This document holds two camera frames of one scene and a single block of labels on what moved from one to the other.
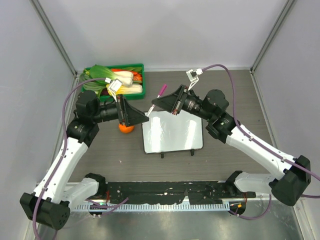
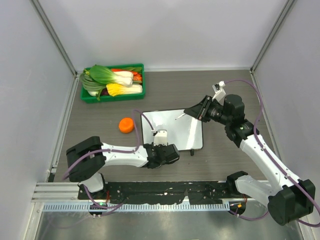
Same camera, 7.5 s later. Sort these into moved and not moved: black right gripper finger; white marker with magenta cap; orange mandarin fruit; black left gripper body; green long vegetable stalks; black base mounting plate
Moved: white marker with magenta cap; black left gripper body; black right gripper finger
Not moved: black base mounting plate; orange mandarin fruit; green long vegetable stalks
